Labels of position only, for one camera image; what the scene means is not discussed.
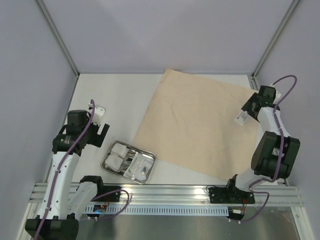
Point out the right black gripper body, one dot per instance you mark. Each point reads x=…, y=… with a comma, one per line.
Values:
x=249, y=106

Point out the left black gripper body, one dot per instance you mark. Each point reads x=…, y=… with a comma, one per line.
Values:
x=92, y=137

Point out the white suture packet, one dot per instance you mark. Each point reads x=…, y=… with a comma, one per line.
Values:
x=242, y=118

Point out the white gauze pad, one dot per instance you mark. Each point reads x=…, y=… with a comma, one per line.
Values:
x=113, y=162
x=120, y=150

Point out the stainless steel tray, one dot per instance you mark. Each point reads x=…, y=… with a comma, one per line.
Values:
x=143, y=152

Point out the long steel hemostat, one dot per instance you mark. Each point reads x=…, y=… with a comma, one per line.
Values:
x=131, y=154

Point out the steel hemostat forceps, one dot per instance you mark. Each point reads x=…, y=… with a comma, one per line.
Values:
x=124, y=166

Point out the clear blister packet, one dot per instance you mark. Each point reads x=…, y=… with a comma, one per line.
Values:
x=133, y=169
x=144, y=169

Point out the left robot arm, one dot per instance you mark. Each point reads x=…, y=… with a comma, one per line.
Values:
x=58, y=216

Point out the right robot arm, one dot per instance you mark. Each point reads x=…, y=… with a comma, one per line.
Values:
x=276, y=152

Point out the beige cloth drape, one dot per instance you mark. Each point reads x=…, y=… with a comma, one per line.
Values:
x=191, y=122

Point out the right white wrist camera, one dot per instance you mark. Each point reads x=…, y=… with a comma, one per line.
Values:
x=277, y=94

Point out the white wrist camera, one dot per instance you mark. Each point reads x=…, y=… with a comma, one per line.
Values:
x=277, y=94
x=96, y=113

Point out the right aluminium frame post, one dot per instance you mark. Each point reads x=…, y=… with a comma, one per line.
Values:
x=293, y=7

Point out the aluminium frame post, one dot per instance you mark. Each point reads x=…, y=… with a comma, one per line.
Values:
x=293, y=7
x=57, y=36

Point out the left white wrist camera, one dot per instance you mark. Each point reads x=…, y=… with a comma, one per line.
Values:
x=96, y=113

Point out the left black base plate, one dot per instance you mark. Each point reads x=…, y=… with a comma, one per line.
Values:
x=109, y=194

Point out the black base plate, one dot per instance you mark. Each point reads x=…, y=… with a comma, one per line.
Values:
x=109, y=194
x=227, y=195

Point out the slotted grey cable duct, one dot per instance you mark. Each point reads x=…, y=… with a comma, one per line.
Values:
x=162, y=210

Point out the aluminium mounting rail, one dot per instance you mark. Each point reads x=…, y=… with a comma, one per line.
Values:
x=196, y=195

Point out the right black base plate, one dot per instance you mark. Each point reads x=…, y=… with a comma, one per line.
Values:
x=227, y=195

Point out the left aluminium frame post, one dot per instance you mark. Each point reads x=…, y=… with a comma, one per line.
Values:
x=57, y=36

